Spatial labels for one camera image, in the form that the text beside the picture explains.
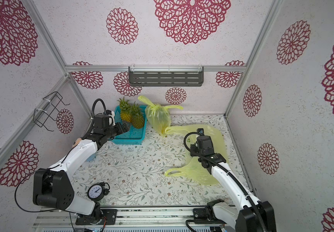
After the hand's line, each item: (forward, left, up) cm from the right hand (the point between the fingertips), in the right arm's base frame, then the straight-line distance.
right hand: (194, 143), depth 83 cm
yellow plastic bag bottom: (-15, +1, -7) cm, 16 cm away
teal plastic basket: (+15, +42, -15) cm, 47 cm away
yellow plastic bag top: (+18, +22, +4) cm, 28 cm away
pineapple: (+22, +37, -1) cm, 43 cm away
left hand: (+9, +41, +5) cm, 42 cm away
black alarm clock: (-25, +55, -12) cm, 61 cm away
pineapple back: (+28, +46, 0) cm, 54 cm away
